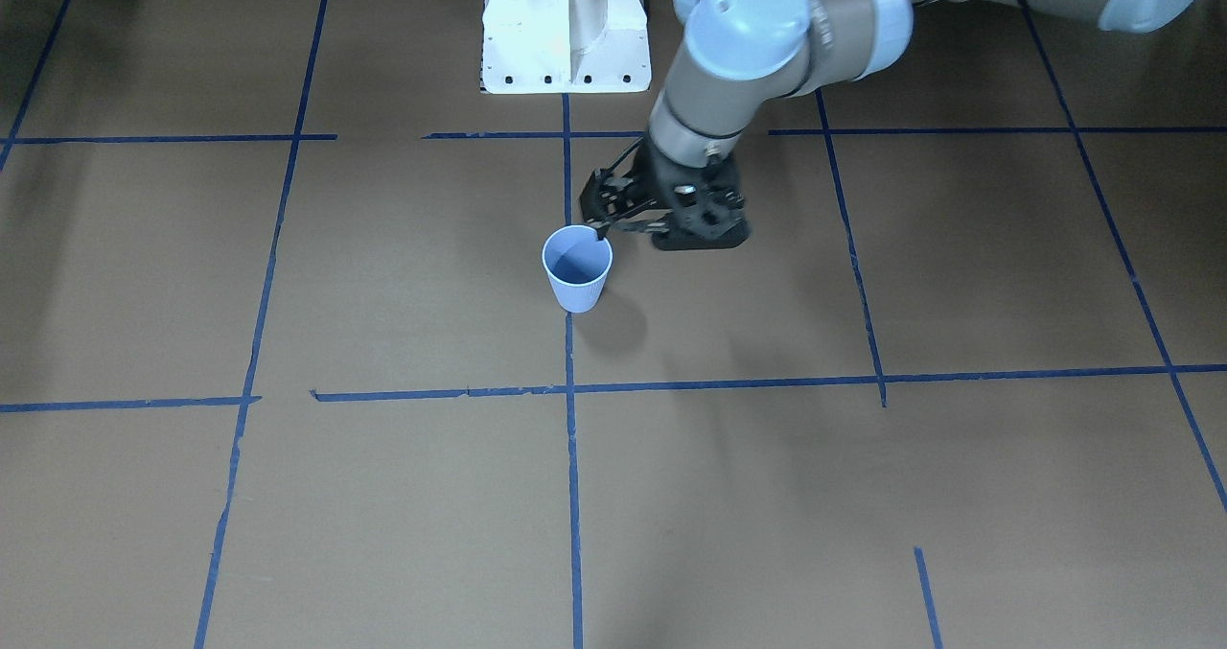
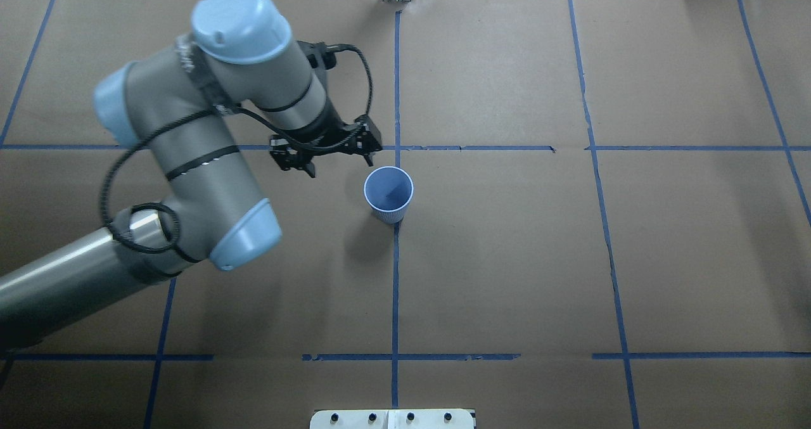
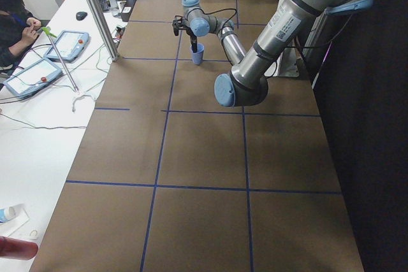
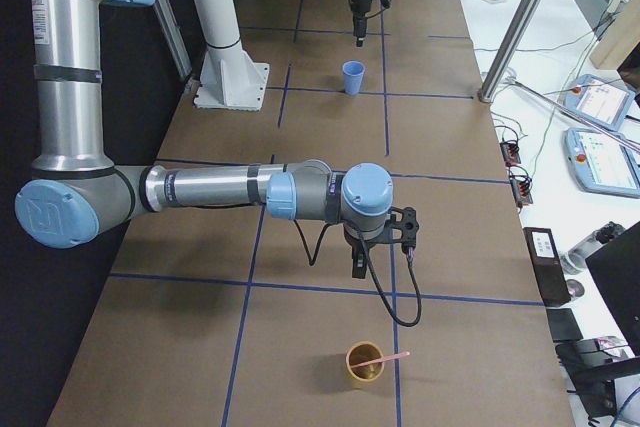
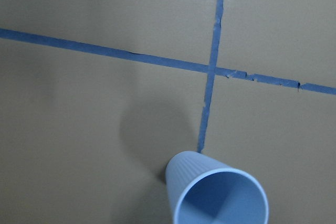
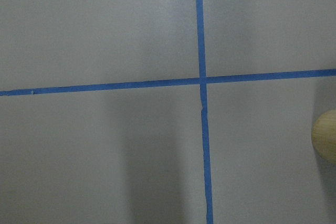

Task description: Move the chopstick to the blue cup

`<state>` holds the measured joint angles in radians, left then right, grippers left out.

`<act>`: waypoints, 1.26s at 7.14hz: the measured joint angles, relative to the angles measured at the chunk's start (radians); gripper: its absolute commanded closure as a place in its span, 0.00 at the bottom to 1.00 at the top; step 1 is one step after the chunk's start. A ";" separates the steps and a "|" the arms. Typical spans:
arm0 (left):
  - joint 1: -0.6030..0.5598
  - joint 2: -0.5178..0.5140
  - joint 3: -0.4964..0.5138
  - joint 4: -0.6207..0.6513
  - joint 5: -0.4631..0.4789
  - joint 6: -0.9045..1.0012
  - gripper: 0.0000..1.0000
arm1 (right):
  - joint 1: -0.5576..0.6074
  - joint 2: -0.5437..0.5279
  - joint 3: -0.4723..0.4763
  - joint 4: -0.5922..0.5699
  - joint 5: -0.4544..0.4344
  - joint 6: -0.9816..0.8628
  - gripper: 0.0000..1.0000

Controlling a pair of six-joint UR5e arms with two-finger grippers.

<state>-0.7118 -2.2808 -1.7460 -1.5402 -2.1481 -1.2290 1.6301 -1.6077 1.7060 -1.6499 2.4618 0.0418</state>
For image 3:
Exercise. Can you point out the black computer mouse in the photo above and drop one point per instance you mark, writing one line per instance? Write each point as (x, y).
(80, 15)

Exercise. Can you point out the teach pendant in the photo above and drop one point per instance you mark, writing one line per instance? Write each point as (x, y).
(71, 44)
(34, 78)

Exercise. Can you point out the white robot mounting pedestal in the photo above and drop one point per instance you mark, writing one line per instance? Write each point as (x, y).
(287, 64)

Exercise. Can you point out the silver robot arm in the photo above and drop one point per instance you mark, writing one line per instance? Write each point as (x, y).
(246, 84)

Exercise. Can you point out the blue paper cup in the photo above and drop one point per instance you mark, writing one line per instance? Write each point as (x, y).
(197, 56)

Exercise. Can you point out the far teach pendant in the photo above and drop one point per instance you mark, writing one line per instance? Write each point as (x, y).
(71, 44)

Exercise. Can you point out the seated person in black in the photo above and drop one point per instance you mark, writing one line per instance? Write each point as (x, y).
(19, 31)

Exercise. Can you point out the aluminium frame post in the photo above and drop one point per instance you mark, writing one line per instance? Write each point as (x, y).
(103, 29)

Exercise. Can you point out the thin metal rod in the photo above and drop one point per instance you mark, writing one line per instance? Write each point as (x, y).
(60, 58)

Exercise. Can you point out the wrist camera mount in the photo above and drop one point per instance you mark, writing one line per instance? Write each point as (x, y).
(178, 24)

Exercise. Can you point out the white plastic bottle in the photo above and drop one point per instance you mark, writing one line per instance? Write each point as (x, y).
(11, 213)

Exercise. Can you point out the red bottle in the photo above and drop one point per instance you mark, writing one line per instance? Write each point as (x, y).
(12, 248)

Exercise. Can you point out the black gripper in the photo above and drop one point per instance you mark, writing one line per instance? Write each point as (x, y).
(192, 40)

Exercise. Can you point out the near teach pendant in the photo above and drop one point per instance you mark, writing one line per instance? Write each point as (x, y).
(34, 78)

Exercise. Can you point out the clear water bottle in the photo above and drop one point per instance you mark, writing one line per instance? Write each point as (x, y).
(114, 8)

